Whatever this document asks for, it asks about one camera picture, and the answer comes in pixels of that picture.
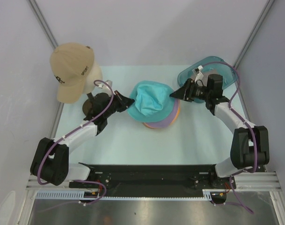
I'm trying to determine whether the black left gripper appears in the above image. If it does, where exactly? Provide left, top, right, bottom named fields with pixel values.
left=103, top=90, right=134, bottom=118

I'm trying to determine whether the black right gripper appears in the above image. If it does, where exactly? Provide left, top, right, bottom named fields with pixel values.
left=169, top=78, right=211, bottom=103

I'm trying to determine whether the yellow bucket hat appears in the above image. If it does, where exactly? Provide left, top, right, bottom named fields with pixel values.
left=144, top=100, right=181, bottom=130

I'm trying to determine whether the teal hat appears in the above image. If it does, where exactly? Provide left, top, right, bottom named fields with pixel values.
left=127, top=81, right=175, bottom=123

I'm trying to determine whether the purple hat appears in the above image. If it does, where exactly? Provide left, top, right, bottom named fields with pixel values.
left=146, top=98, right=179, bottom=128

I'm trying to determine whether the pink bucket hat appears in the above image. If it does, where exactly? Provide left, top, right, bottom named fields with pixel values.
left=143, top=103, right=180, bottom=129

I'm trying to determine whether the tan baseball cap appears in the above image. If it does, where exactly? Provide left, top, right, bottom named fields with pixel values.
left=50, top=43, right=95, bottom=104

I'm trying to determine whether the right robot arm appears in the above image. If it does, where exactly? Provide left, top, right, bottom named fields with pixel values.
left=170, top=74, right=270, bottom=188

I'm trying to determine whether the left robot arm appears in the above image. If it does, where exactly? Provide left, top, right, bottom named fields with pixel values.
left=30, top=90, right=135, bottom=188

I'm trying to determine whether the grey hat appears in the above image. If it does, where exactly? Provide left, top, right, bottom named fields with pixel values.
left=202, top=69, right=220, bottom=85

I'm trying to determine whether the cream mannequin head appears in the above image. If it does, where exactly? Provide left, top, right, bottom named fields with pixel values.
left=83, top=61, right=102, bottom=94

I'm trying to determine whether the teal plastic bin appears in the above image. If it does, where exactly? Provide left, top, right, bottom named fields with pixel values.
left=177, top=56, right=238, bottom=90

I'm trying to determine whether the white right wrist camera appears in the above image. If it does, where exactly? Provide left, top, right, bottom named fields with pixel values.
left=191, top=65, right=204, bottom=82

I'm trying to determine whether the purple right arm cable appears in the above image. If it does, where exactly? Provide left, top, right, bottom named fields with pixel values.
left=198, top=61, right=260, bottom=214

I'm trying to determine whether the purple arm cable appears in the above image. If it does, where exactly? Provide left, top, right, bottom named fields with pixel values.
left=36, top=80, right=115, bottom=186
left=198, top=61, right=260, bottom=214

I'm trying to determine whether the white slotted cable duct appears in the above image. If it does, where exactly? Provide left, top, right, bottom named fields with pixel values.
left=36, top=189, right=227, bottom=201

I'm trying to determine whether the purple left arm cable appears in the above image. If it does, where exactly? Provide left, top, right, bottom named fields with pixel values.
left=36, top=80, right=115, bottom=186

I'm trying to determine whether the aluminium frame rail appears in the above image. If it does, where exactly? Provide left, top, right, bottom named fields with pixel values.
left=26, top=172, right=282, bottom=192

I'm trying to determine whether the aluminium corner rail right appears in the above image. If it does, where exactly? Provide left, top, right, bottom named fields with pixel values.
left=234, top=0, right=276, bottom=68

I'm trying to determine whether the aluminium corner rail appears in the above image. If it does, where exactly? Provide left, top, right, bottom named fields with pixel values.
left=234, top=0, right=276, bottom=68
left=26, top=0, right=58, bottom=49

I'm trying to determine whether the aluminium corner rail left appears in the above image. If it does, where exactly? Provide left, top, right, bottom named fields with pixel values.
left=26, top=0, right=58, bottom=49

